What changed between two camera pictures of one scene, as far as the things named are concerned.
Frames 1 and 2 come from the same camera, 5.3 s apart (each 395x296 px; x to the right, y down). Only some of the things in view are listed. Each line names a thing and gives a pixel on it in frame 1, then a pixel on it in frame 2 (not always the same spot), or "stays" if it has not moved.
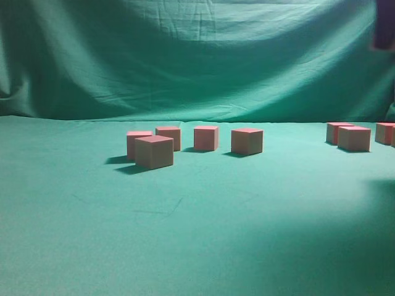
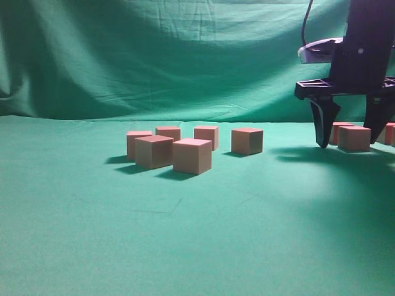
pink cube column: [173, 132] stays
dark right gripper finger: [384, 35] -> [358, 66]
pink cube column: [383, 132] -> [193, 156]
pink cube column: [131, 136] stays
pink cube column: [206, 137] stays
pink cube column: [247, 140] stays
